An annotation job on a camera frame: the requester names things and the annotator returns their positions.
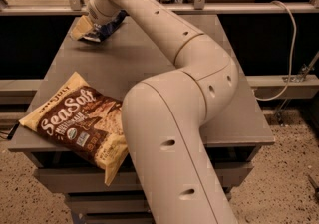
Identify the yellow brown Sea Salt chip bag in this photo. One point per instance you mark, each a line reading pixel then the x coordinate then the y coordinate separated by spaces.
pixel 83 120

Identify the blue chip bag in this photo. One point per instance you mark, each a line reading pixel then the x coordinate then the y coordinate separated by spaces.
pixel 102 32

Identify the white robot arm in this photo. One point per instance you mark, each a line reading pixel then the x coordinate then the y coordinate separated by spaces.
pixel 162 115

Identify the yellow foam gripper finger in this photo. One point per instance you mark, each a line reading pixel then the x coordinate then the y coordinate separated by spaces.
pixel 83 26

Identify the grey drawer cabinet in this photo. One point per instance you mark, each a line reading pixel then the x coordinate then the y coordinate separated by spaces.
pixel 231 139

